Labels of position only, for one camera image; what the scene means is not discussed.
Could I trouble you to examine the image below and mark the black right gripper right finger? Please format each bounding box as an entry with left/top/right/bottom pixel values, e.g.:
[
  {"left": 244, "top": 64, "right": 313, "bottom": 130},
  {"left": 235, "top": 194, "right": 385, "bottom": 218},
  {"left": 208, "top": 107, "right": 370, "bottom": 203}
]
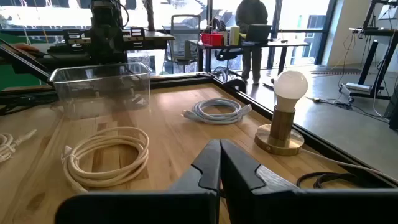
[{"left": 220, "top": 139, "right": 398, "bottom": 224}]

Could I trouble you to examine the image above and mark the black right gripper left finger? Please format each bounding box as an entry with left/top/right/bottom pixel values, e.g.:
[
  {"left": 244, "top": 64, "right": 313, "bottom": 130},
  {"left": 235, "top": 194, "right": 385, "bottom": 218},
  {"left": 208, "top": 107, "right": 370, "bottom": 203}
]
[{"left": 54, "top": 139, "right": 222, "bottom": 224}]

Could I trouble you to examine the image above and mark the pale blue cable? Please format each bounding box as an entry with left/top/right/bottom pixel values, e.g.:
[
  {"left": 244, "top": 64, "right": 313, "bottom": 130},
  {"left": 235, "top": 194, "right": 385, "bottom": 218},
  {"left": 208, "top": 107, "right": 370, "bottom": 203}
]
[{"left": 181, "top": 98, "right": 253, "bottom": 125}]

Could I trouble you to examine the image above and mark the thin black cable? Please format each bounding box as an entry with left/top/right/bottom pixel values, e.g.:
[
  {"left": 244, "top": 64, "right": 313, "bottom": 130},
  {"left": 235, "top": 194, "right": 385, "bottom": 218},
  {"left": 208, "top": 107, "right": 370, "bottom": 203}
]
[{"left": 296, "top": 171, "right": 377, "bottom": 189}]

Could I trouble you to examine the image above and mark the cream braided cable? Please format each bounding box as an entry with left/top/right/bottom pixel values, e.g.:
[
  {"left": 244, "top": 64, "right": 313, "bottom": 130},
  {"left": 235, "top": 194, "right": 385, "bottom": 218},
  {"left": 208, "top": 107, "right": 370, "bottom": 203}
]
[
  {"left": 0, "top": 129, "right": 38, "bottom": 164},
  {"left": 61, "top": 126, "right": 150, "bottom": 194}
]

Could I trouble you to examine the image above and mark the grey mesh office chair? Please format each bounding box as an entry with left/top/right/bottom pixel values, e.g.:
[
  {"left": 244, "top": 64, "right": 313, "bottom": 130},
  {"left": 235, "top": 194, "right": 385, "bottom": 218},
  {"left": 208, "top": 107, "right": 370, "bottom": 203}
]
[{"left": 164, "top": 14, "right": 202, "bottom": 75}]

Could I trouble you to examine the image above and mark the clear plastic bin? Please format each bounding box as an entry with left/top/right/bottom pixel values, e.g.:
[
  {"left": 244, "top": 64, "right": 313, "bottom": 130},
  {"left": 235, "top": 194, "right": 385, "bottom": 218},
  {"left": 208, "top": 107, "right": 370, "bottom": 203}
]
[{"left": 49, "top": 62, "right": 153, "bottom": 121}]

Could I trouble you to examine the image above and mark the bulb lamp with brass base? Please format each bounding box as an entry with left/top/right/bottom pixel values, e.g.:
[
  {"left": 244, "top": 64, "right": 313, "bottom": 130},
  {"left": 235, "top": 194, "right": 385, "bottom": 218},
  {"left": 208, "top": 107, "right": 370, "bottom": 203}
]
[{"left": 254, "top": 70, "right": 309, "bottom": 156}]

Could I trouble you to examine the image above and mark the red storage box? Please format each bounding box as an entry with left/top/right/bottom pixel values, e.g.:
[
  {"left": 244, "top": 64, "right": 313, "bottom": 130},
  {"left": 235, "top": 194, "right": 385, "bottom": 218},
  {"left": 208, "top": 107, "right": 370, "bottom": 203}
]
[{"left": 201, "top": 32, "right": 224, "bottom": 47}]

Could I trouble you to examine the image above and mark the black office chair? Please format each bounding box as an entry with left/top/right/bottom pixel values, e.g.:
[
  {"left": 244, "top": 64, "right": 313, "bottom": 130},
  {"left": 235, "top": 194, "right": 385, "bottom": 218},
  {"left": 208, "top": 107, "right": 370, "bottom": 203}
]
[{"left": 213, "top": 18, "right": 244, "bottom": 82}]

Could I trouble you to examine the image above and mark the white cylinder container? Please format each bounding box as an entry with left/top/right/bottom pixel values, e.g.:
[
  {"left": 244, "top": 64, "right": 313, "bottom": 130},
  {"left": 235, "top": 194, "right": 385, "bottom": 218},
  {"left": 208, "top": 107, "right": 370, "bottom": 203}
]
[{"left": 229, "top": 26, "right": 241, "bottom": 47}]

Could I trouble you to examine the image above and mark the black clamp knob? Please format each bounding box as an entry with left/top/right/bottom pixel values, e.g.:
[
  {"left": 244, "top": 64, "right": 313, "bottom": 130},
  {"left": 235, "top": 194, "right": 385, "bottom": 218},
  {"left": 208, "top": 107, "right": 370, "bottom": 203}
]
[{"left": 221, "top": 78, "right": 247, "bottom": 94}]

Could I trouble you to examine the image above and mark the person's hand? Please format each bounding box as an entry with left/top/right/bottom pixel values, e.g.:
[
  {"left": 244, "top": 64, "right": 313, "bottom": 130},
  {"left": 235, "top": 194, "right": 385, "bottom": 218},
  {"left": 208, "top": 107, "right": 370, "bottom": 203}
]
[{"left": 12, "top": 42, "right": 40, "bottom": 54}]

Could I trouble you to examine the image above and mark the person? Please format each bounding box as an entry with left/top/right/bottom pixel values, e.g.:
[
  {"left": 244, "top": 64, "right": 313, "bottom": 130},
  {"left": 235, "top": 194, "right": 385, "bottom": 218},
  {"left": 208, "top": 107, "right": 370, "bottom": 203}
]
[{"left": 235, "top": 0, "right": 269, "bottom": 85}]

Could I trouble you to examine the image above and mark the dark laptop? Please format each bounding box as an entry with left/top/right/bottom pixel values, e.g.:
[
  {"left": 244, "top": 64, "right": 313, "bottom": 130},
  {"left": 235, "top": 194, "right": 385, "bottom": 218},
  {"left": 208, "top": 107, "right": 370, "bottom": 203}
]
[{"left": 245, "top": 24, "right": 272, "bottom": 44}]

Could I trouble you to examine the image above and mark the black office desk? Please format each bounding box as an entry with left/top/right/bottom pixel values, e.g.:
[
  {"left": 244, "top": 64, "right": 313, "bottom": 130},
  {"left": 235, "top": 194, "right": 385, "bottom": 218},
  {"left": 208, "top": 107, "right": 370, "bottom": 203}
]
[{"left": 186, "top": 39, "right": 310, "bottom": 75}]

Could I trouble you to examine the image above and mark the white power strip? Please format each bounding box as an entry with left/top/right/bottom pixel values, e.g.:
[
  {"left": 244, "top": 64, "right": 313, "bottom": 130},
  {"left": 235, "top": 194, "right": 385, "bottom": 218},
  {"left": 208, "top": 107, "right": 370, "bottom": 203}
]
[{"left": 340, "top": 82, "right": 373, "bottom": 95}]

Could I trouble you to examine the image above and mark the black computer box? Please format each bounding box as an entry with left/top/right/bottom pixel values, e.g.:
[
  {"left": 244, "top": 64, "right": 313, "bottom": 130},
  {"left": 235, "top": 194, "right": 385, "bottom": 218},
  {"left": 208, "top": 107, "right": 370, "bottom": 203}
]
[{"left": 384, "top": 83, "right": 398, "bottom": 131}]

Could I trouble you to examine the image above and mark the black metal stand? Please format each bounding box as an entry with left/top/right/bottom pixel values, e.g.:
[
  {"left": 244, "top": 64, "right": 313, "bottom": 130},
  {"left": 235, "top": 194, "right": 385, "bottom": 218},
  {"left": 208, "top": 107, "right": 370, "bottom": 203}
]
[{"left": 348, "top": 0, "right": 398, "bottom": 101}]

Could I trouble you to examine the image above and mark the black table frame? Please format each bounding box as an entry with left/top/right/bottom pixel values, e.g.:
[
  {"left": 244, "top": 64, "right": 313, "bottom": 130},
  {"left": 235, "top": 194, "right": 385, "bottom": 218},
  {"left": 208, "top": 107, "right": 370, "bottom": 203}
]
[{"left": 0, "top": 72, "right": 398, "bottom": 189}]

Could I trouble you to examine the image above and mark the white lamp cord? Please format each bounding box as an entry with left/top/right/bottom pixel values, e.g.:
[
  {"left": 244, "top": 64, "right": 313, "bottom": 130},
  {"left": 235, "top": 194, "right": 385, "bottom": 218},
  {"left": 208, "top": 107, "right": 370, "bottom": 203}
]
[{"left": 300, "top": 148, "right": 398, "bottom": 185}]

